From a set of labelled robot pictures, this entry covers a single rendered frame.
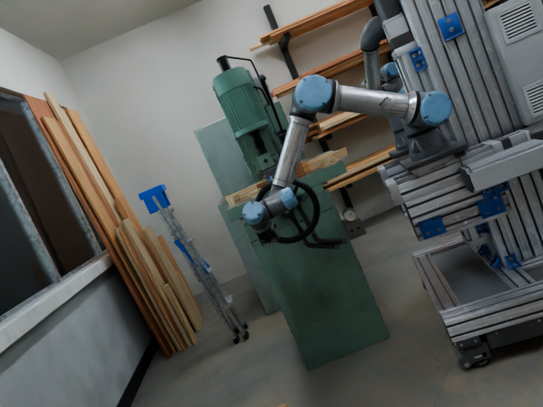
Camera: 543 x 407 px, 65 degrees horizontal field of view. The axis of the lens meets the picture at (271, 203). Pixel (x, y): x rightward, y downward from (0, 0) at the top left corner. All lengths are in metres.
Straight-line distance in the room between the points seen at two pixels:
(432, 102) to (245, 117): 0.91
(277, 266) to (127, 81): 3.05
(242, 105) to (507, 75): 1.12
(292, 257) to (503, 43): 1.24
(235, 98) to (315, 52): 2.61
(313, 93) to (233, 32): 3.21
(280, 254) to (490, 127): 1.06
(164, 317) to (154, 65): 2.52
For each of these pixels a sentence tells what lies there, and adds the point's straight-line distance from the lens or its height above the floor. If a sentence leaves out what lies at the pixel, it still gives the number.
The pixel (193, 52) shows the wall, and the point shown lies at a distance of 4.60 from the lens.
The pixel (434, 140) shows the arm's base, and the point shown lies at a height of 0.87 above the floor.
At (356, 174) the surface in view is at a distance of 4.15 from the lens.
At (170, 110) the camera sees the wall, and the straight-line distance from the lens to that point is 4.53.
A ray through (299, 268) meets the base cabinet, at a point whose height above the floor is 0.50.
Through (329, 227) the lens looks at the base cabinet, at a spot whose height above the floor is 0.63.
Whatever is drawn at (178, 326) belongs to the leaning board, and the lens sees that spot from 3.33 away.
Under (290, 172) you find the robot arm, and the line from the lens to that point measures 1.61.
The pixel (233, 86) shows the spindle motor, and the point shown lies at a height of 1.42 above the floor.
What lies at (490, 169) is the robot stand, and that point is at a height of 0.72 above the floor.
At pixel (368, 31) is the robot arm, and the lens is 2.26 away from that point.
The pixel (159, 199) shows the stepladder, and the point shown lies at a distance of 2.82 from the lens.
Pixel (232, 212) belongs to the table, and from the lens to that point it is 2.04.
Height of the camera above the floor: 1.08
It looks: 7 degrees down
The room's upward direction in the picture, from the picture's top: 24 degrees counter-clockwise
